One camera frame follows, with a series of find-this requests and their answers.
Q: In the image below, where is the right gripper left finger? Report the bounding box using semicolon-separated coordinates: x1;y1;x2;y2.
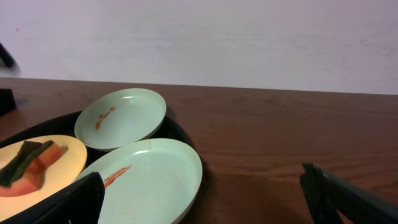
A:
1;172;105;224

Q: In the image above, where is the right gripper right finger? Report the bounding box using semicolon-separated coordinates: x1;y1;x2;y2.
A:
300;163;397;224

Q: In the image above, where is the yellow plate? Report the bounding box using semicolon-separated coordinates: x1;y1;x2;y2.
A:
1;135;87;221

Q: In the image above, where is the green and orange sponge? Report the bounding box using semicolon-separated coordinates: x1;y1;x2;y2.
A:
1;140;64;197

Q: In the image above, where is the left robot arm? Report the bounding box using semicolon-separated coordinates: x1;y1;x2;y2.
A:
0;44;16;68

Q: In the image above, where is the round black serving tray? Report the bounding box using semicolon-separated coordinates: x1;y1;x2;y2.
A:
0;110;195;175

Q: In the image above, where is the near light green plate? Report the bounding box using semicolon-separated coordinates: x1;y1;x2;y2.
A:
79;138;203;224

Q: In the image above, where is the light green plate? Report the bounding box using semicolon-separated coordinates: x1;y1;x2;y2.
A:
74;88;167;152
79;138;203;224

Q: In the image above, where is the far light green plate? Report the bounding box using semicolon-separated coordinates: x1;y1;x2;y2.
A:
74;88;167;152

